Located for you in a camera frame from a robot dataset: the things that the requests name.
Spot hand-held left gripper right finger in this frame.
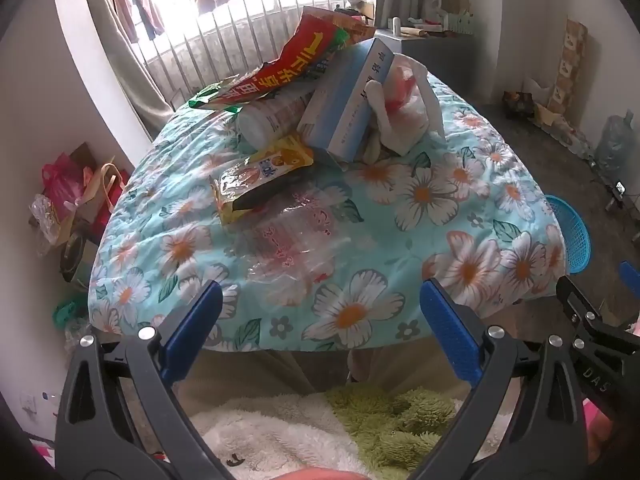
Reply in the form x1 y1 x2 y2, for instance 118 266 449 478
407 278 588 480

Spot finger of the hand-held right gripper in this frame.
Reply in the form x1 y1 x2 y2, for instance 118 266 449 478
556 275 640 343
619 260 640 293

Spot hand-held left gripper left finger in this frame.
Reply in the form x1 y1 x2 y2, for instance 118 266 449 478
54 280 236 480

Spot blue plastic basket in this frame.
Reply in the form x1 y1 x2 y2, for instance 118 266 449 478
542 194 592 276

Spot clear plastic bag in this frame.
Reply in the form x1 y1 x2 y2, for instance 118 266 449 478
239 180 362 311

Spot yellow snack packet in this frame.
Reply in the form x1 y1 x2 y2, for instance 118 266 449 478
210 132 315 226

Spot white plastic bottle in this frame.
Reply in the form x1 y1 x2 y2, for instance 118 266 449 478
236 95 315 150

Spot white plastic bag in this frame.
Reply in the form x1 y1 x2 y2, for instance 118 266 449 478
362 55 448 163

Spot blue and white box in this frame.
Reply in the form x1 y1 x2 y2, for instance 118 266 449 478
297 37 397 163

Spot red and green snack bag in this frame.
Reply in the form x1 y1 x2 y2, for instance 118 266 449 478
202 6 351 111

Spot orange snack bag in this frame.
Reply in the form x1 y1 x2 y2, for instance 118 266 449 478
306 6 377 50

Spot beige table skirt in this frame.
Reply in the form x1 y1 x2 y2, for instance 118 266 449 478
175 345 467 411

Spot green fluffy rug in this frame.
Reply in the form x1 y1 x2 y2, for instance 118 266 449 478
325 385 467 480

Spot green plastic bag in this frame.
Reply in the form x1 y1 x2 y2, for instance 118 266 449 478
52 300 89 332

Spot white fluffy rug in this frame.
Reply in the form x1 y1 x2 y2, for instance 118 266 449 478
190 392 382 480

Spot large water jug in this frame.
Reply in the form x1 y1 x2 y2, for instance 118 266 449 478
595 112 637 182

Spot metal pot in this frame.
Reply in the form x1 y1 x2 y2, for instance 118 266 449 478
60 232 99 292

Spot crumpled clear plastic wrap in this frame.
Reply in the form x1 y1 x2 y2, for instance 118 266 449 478
29 192 67 257

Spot small box of clutter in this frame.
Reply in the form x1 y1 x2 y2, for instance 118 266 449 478
502 90 537 117

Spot tall cardboard strip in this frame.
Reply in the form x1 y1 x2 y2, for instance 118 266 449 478
547 19 589 112

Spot bright green packet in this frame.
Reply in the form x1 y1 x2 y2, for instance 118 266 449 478
187 84 226 112

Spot wide beige curtain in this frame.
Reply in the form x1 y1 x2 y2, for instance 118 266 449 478
80 0 176 143

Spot grey cabinet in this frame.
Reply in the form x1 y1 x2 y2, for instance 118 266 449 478
375 27 482 107

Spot metal window railing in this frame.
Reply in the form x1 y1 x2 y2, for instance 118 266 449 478
145 0 377 111

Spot hanging pink clothes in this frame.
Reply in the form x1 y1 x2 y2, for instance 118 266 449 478
97 0 166 43

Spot cardboard box on sill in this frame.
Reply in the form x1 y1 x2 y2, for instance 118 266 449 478
347 0 377 22

